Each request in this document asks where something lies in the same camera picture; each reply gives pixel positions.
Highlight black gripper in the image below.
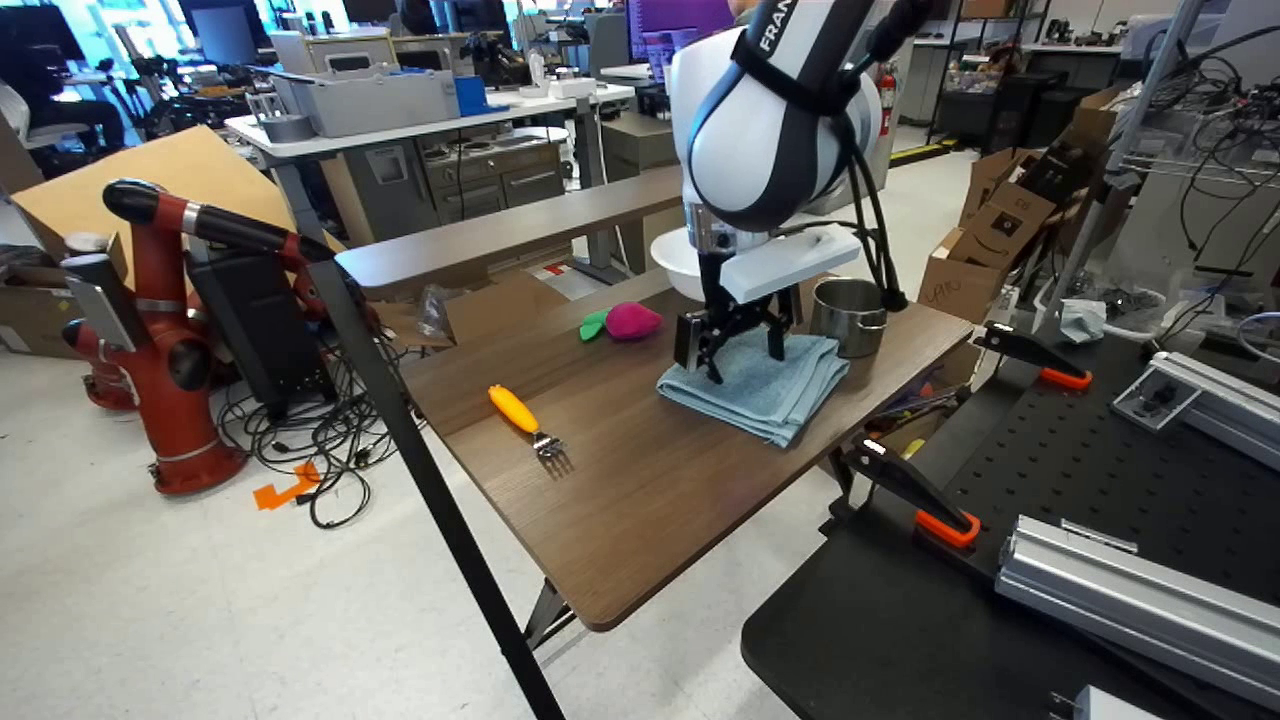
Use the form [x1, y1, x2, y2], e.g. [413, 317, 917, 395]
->
[673, 243, 793, 387]

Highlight light blue towel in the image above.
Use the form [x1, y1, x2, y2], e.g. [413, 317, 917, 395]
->
[653, 330, 855, 451]

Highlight white bowl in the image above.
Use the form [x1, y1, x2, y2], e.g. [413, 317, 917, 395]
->
[646, 222, 731, 304]

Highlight pink and green toy vegetable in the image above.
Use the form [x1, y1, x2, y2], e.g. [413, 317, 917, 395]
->
[572, 300, 668, 350]

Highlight steel pot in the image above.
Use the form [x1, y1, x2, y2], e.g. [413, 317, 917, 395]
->
[808, 276, 895, 366]

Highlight white paper sheet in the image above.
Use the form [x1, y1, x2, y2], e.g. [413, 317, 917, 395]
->
[529, 256, 612, 304]

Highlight black orange clamp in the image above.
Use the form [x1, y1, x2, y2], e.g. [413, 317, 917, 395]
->
[837, 433, 989, 558]
[972, 321, 1094, 395]

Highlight brown cardboard box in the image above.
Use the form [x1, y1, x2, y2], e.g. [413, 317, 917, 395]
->
[917, 224, 1019, 330]
[961, 139, 1073, 272]

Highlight wooden table shelf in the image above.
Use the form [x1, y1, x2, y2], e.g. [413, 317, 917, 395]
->
[332, 163, 693, 295]

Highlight purple screen monitor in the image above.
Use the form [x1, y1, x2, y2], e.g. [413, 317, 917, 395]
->
[622, 0, 739, 66]

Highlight grey desk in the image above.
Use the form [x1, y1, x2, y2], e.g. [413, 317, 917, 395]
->
[220, 75, 643, 248]

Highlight white crumpled cloth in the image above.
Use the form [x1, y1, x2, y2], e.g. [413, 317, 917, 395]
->
[1050, 292, 1110, 351]

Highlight black perforated board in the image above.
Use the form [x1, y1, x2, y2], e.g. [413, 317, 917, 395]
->
[737, 332, 1280, 720]

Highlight orange floor tape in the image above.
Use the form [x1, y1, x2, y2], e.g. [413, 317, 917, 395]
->
[253, 460, 326, 516]

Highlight black computer case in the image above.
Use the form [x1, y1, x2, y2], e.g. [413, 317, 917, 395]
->
[185, 243, 326, 422]

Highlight red Sawyer robot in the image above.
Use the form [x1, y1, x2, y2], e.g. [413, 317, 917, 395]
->
[55, 177, 335, 502]

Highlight yellow cardboard sheet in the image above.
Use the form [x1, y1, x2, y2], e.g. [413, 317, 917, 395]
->
[8, 123, 301, 272]

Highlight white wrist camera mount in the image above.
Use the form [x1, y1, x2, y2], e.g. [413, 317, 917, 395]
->
[717, 224, 866, 310]

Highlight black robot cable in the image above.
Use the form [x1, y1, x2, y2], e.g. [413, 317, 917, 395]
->
[833, 75, 913, 313]

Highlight orange handled fork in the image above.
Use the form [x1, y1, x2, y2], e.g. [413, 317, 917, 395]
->
[485, 381, 581, 482]

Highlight black table frame leg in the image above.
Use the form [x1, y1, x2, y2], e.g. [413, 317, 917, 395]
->
[301, 243, 569, 720]

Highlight black floor cables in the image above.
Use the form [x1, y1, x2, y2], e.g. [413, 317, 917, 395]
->
[214, 383, 402, 533]

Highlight aluminium extrusion rail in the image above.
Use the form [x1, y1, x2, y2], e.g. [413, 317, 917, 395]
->
[991, 512, 1280, 712]
[1110, 350, 1280, 473]

